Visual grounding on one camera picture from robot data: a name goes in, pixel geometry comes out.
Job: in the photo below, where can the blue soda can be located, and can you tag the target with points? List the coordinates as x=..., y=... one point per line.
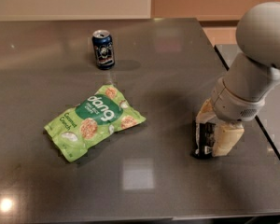
x=103, y=49

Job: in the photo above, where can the green rice chip bag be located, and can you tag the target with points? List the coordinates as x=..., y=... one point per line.
x=84, y=126

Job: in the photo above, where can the black rxbar chocolate bar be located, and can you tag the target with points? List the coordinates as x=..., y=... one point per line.
x=204, y=140

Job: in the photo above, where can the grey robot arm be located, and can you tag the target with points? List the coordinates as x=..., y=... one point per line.
x=240, y=94

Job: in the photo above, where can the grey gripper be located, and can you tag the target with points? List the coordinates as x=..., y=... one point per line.
x=231, y=104

